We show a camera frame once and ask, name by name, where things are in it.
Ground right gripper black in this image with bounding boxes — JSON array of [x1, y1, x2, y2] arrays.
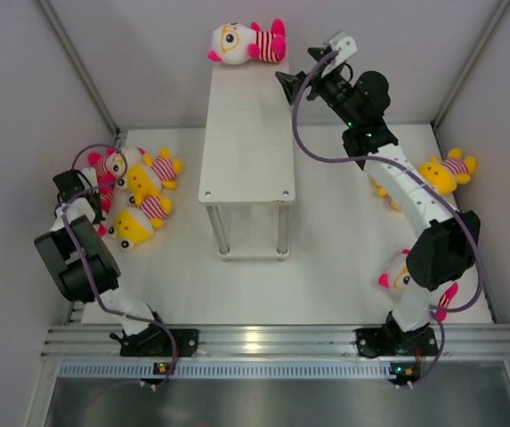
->
[[274, 48, 360, 129]]

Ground white plush pink striped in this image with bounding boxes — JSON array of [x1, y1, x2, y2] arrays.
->
[[206, 19, 287, 66], [96, 183, 115, 237]]

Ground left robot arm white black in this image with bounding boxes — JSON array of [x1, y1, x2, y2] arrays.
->
[[34, 169, 177, 358]]

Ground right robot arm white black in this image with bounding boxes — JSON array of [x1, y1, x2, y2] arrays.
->
[[275, 48, 481, 359]]

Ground white two-tier shelf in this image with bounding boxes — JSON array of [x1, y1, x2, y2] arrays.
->
[[198, 61, 295, 261]]

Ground white plush top left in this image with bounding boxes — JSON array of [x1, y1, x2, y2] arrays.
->
[[88, 146, 145, 184]]

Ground yellow plush bottom left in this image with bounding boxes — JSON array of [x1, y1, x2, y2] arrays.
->
[[108, 207, 154, 251]]

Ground yellow plush centre left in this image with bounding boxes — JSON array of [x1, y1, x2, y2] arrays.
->
[[125, 164, 174, 229]]

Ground yellow plush striped top left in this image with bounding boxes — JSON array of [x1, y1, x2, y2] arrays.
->
[[142, 147, 184, 189]]

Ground yellow plush right front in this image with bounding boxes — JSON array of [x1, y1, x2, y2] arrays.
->
[[368, 176, 401, 212]]

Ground yellow plush right back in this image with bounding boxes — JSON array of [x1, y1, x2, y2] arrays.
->
[[418, 148, 477, 195]]

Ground white plush near right base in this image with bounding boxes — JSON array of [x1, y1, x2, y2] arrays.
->
[[377, 248, 459, 322]]

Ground aluminium front rail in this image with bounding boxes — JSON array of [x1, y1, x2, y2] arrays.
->
[[41, 324, 510, 360]]

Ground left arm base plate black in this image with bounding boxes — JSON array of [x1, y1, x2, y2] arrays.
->
[[109, 326, 199, 358]]

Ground white slotted cable duct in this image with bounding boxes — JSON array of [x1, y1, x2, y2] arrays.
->
[[59, 361, 397, 380]]

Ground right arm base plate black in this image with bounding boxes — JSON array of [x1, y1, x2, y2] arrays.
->
[[356, 326, 438, 359]]

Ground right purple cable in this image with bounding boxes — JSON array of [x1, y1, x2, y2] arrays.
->
[[290, 49, 486, 389]]

